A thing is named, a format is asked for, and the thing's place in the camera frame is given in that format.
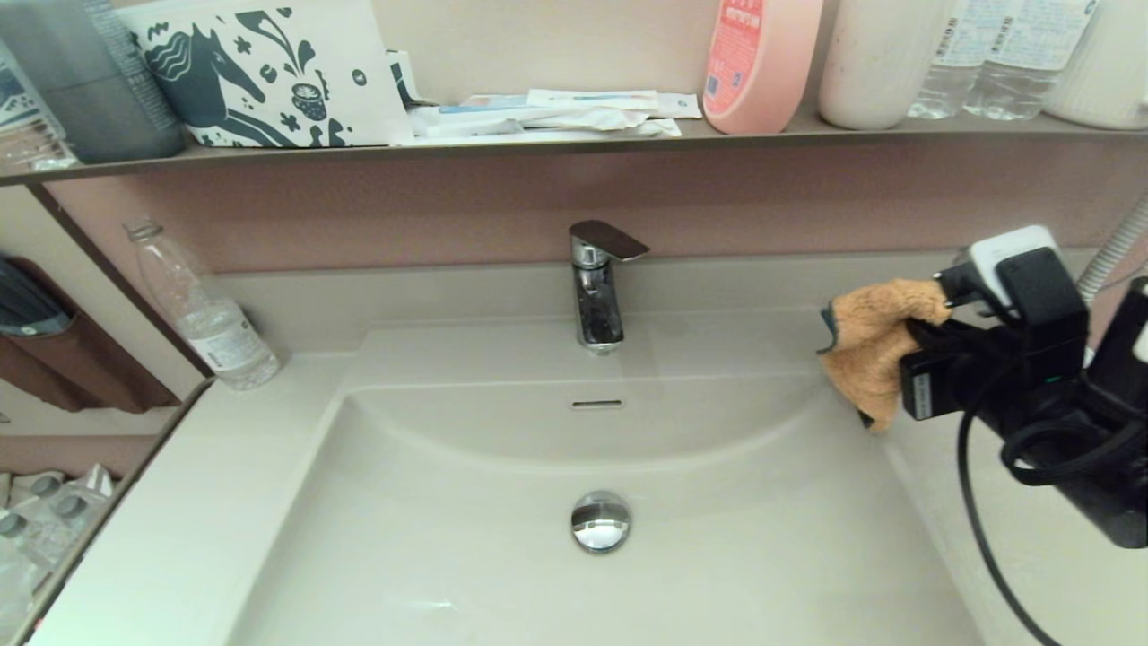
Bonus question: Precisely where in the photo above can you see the brown hanging pouch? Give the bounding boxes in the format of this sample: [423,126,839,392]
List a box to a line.
[0,256,180,414]

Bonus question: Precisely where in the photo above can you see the uncapped clear plastic bottle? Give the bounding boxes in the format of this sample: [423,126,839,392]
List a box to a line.
[123,217,281,391]

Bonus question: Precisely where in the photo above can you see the white flat sachet packet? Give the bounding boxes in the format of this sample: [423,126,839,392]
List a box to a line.
[408,95,683,144]

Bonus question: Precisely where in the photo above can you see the chrome single-lever faucet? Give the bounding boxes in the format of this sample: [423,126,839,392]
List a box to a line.
[569,220,650,357]

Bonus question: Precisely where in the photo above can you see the chrome drain stopper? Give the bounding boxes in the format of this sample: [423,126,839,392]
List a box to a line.
[570,490,632,554]

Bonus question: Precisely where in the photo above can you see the orange and grey cleaning cloth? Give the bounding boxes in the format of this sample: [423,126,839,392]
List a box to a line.
[818,278,953,432]

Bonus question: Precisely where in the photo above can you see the white toothbrush packet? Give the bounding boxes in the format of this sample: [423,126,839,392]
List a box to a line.
[527,88,703,120]

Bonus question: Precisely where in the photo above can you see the grey cylindrical container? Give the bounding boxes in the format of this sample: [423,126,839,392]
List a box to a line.
[0,0,187,165]

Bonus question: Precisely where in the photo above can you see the pink lotion bottle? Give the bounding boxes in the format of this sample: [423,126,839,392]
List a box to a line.
[702,0,824,135]

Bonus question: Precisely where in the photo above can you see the clear labelled water bottle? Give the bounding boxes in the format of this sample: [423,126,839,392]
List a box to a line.
[961,0,1099,122]
[908,0,989,120]

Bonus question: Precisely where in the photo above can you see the beige ceramic sink basin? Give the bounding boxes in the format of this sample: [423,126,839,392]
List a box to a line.
[224,321,987,646]

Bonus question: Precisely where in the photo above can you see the white corrugated hose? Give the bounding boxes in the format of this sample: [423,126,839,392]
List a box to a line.
[1076,197,1148,306]

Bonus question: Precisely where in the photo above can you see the cream ceramic container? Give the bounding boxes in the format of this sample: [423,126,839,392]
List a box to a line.
[817,0,952,131]

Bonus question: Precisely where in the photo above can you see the plastic-wrapped bottle pack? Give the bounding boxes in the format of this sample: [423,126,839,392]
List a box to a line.
[0,467,116,633]

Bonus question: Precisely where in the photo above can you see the white ribbed container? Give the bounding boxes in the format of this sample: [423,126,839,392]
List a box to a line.
[1043,0,1148,130]

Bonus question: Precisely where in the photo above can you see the brown wall shelf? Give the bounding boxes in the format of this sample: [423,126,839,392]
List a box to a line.
[0,104,1148,188]

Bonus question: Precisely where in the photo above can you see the patterned blue white box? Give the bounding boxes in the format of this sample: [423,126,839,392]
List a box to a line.
[0,45,76,173]

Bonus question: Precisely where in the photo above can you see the dark item in pouch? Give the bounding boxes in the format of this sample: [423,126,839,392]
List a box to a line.
[0,258,73,337]

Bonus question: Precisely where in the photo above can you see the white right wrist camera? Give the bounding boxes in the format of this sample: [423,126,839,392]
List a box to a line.
[937,224,1091,378]

